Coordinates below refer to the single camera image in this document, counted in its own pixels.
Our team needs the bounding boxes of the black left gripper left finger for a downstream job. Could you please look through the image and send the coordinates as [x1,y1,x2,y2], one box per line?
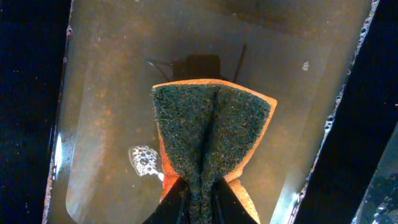
[142,177,190,224]

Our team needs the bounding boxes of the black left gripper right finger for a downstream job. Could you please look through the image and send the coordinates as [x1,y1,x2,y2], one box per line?
[213,179,256,224]

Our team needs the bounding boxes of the orange green scrub sponge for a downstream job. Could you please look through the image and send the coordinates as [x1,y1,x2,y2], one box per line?
[152,78,277,223]

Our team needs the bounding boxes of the rectangular black water tray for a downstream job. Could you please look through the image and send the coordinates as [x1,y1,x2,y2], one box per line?
[0,0,398,224]

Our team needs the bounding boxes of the round black tray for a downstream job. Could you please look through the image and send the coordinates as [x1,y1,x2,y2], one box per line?
[352,128,397,224]

